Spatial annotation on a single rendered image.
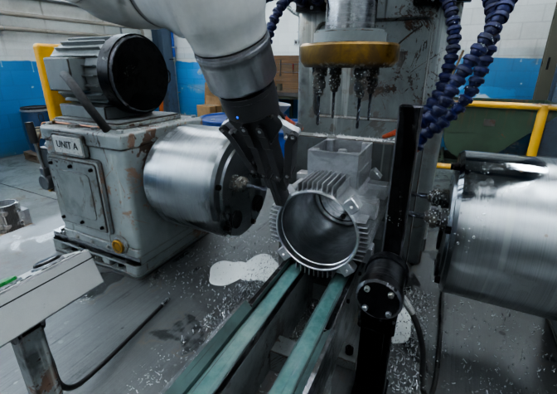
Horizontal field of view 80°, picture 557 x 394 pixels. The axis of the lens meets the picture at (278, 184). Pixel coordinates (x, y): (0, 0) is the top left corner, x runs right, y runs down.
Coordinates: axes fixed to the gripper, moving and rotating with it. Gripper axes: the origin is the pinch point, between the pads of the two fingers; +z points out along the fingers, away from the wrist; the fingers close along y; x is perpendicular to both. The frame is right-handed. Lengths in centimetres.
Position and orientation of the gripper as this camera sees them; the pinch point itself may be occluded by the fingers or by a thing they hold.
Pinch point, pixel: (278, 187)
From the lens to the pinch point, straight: 57.3
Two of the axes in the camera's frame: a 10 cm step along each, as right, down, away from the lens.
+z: 2.2, 6.6, 7.2
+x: -3.8, 7.3, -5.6
